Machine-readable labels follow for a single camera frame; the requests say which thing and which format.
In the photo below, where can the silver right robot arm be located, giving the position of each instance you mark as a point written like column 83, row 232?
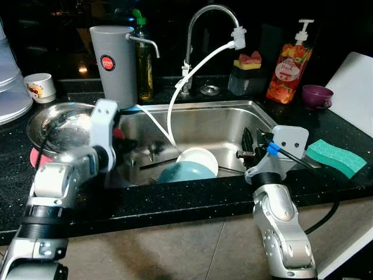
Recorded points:
column 282, row 221

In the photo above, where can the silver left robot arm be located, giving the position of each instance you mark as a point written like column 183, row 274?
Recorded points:
column 55, row 181

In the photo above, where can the dark utensil in sink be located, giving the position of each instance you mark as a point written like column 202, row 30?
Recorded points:
column 157, row 163

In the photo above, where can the light blue plate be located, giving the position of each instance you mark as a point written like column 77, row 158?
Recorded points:
column 185, row 174

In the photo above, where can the white bowl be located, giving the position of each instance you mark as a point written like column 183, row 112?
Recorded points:
column 199, row 157

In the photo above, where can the stainless steel sink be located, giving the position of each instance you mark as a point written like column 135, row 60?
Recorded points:
column 198, row 122

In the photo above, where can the dark sponge holder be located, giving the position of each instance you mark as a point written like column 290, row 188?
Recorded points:
column 245, row 83

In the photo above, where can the round metal sink stopper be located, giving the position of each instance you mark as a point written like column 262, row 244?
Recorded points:
column 210, row 90

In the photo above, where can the stainless steel bowl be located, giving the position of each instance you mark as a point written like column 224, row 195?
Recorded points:
column 61, row 128

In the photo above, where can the green sponge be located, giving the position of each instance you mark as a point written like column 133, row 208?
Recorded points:
column 335, row 158

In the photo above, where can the yellow sponge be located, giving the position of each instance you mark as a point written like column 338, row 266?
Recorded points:
column 246, row 65

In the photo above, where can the purple cup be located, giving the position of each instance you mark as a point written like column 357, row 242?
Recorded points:
column 316, row 96

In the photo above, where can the orange dish soap pump pouch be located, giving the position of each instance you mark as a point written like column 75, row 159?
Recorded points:
column 288, row 70

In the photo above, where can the grey water filter canister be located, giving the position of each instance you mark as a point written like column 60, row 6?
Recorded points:
column 113, row 70

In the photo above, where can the green capped oil bottle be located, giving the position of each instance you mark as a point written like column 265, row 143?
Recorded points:
column 144, row 64

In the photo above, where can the pink sponge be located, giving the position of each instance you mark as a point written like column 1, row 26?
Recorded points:
column 252, row 57

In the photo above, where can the pink plate under bowl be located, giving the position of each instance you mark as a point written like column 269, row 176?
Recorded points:
column 36, row 158

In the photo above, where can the white faucet diverter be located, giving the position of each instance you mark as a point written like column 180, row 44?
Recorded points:
column 239, row 38

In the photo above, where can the white printed mug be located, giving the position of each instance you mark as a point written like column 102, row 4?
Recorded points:
column 41, row 88

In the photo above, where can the chrome gooseneck faucet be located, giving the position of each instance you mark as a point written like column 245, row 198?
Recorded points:
column 189, row 46

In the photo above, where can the white cutting board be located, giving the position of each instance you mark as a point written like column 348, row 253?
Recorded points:
column 352, row 93

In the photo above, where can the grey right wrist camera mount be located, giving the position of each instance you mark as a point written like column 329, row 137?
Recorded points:
column 287, row 143

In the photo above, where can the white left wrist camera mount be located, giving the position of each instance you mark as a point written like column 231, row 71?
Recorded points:
column 104, row 125

